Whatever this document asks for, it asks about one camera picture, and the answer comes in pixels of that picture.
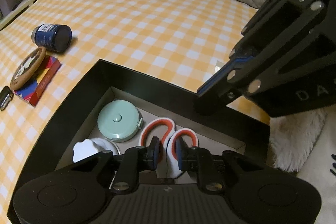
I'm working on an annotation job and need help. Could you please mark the orange white scissors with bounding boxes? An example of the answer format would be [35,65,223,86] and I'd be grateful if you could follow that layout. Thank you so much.
[138,117,199,179]

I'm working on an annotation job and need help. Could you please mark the mint green tape measure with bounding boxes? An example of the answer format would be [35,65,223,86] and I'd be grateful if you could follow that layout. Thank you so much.
[97,100,143,142]

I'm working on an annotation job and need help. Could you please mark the black cardboard box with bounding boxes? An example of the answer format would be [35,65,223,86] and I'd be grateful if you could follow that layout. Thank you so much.
[7,60,270,223]

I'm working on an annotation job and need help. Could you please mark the white knob suction base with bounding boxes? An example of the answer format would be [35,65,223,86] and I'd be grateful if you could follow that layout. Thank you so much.
[72,138,121,162]

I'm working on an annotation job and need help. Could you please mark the red blue card box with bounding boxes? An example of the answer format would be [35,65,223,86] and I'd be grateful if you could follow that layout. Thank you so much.
[14,55,61,107]

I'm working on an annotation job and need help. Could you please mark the round panda cork coaster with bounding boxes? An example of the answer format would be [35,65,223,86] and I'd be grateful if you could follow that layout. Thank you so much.
[10,47,46,90]

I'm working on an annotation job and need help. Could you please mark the white fluffy rug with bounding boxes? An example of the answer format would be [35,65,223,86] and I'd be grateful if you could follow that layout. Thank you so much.
[269,108,327,173]

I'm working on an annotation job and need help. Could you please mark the yellow checkered blanket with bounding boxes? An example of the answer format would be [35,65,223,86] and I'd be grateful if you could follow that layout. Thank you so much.
[1,0,256,223]

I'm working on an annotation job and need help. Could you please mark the dark blue supplement bottle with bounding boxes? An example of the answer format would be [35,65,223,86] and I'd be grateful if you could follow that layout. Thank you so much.
[31,23,72,53]

